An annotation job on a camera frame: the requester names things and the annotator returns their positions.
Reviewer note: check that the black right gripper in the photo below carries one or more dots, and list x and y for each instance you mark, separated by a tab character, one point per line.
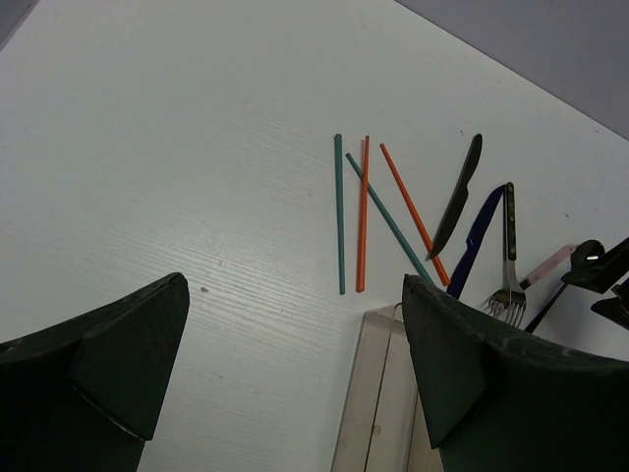
601	275

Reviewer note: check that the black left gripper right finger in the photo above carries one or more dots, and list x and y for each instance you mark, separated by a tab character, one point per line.
496	398

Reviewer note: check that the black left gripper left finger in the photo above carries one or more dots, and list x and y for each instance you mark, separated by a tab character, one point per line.
86	394

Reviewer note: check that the black spoon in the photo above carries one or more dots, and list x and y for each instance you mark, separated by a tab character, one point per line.
588	251

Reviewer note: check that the dark patterned handle fork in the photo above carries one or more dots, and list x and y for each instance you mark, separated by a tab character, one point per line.
517	302

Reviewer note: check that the pink handle fork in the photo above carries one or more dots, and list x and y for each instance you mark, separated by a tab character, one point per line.
496	303

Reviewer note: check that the dark blue table knife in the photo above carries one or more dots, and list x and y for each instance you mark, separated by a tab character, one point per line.
474	241

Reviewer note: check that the black table knife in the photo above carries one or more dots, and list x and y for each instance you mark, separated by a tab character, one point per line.
459	197

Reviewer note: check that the teal chopstick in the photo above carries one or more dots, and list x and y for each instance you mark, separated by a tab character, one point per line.
401	239
339	186

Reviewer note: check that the orange chopstick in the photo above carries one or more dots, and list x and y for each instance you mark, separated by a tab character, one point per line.
363	220
424	234

